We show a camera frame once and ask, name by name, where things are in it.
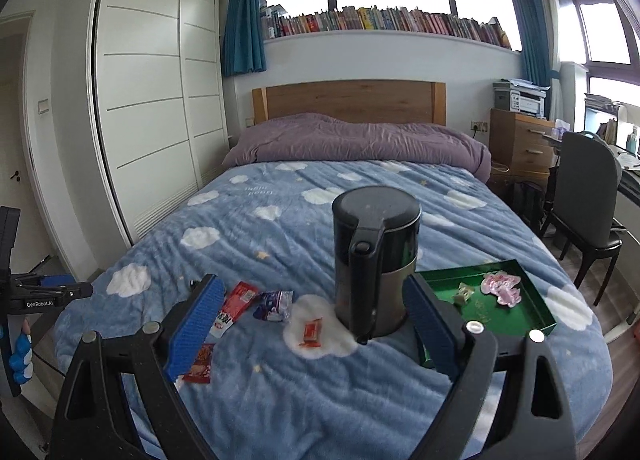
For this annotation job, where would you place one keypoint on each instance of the grey chair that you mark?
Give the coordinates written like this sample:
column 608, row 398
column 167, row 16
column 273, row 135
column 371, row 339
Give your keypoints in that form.
column 585, row 180

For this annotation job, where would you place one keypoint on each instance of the pink snack packet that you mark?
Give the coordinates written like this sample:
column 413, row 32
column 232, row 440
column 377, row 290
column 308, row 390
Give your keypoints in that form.
column 502, row 289

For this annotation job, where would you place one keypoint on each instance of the tissue box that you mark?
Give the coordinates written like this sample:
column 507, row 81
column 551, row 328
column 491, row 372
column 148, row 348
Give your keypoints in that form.
column 561, row 127

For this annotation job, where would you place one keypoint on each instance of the long red white snack packet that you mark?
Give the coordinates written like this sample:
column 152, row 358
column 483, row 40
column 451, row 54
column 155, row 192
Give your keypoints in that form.
column 237, row 302

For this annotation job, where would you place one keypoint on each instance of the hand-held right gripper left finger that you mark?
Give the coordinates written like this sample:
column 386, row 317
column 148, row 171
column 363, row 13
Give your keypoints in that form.
column 196, row 325

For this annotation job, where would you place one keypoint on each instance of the short blue curtain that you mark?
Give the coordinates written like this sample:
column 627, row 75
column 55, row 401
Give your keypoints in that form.
column 242, row 30

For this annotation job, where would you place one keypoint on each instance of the green tray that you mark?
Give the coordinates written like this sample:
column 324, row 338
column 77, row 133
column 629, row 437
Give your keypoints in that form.
column 520, row 312

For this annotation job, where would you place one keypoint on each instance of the blue and white object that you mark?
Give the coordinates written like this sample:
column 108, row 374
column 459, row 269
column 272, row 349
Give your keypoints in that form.
column 21, row 355

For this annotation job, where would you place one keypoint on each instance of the wooden headboard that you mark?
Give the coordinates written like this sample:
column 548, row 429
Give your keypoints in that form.
column 350, row 100

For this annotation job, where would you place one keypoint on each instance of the small orange candy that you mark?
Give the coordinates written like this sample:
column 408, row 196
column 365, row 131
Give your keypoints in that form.
column 311, row 332

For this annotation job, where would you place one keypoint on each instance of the row of books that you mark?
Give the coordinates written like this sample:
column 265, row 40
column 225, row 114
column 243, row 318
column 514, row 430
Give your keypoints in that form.
column 380, row 19

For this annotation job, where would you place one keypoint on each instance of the white tall appliance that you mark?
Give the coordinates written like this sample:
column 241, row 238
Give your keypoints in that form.
column 572, row 95

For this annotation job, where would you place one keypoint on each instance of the long blue curtain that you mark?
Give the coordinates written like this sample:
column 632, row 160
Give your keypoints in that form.
column 535, row 40

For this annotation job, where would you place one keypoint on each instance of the wooden drawer cabinet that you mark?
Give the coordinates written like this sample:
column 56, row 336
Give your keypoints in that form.
column 520, row 145

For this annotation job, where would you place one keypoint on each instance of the purple duvet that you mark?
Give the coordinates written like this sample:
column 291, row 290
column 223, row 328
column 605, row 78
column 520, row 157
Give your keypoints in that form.
column 350, row 140

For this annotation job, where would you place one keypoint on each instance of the blue white snack packet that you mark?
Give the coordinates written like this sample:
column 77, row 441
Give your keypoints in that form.
column 274, row 306

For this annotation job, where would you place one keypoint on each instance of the wall light switch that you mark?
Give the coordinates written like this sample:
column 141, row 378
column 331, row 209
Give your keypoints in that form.
column 43, row 105

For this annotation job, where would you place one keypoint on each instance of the wall power outlet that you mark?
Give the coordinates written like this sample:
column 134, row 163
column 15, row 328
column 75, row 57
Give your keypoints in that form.
column 478, row 127

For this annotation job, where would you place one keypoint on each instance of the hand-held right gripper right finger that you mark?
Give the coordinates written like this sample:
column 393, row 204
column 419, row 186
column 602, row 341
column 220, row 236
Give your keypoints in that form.
column 432, row 327

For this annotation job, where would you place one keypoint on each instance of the white sliding wardrobe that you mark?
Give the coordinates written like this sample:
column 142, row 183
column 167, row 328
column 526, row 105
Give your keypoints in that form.
column 150, row 90

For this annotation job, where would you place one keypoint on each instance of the dark framed side window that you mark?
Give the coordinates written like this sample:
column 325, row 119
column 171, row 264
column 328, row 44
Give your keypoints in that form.
column 605, row 30

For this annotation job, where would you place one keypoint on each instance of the black electric kettle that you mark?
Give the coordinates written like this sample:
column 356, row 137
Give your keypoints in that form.
column 375, row 250

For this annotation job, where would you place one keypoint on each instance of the white grey printer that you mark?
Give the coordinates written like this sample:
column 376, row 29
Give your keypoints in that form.
column 520, row 100

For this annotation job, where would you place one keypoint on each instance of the blue cloud print blanket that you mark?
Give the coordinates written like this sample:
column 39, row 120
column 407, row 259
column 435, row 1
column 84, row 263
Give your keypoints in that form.
column 280, row 220

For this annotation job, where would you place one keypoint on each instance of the white room door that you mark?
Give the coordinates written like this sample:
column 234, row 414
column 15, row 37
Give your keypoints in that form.
column 11, row 140

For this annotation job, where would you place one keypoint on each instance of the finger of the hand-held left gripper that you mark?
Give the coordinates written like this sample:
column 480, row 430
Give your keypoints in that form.
column 57, row 281

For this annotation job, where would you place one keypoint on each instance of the small green gold candy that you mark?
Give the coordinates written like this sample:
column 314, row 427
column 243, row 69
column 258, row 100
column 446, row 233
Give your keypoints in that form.
column 462, row 294

